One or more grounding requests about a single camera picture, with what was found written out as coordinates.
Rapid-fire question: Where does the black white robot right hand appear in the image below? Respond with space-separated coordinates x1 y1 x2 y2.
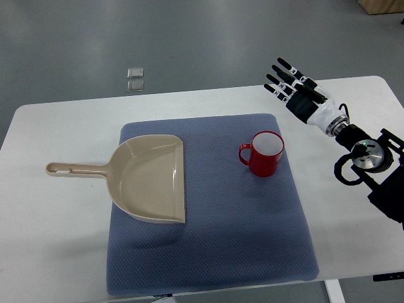
264 57 350 137

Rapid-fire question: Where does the metal floor plate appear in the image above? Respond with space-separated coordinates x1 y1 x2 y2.
127 80 144 92
127 67 144 79

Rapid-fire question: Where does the blue textured mat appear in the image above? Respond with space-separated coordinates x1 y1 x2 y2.
107 114 319 296

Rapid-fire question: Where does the beige plastic dustpan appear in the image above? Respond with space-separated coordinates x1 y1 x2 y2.
45 134 186 223

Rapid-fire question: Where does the wooden box corner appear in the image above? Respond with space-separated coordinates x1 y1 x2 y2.
357 0 403 15

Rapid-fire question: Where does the red mug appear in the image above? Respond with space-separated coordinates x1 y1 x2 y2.
238 131 285 177

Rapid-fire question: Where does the lower metal floor plate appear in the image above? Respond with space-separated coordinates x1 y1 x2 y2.
127 80 144 92

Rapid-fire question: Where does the upper metal floor plate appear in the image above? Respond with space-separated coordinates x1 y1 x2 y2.
127 67 144 79

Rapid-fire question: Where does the black table control panel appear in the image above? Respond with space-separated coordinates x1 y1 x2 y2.
372 272 404 282

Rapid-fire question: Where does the white table leg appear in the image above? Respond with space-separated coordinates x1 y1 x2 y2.
324 279 345 303

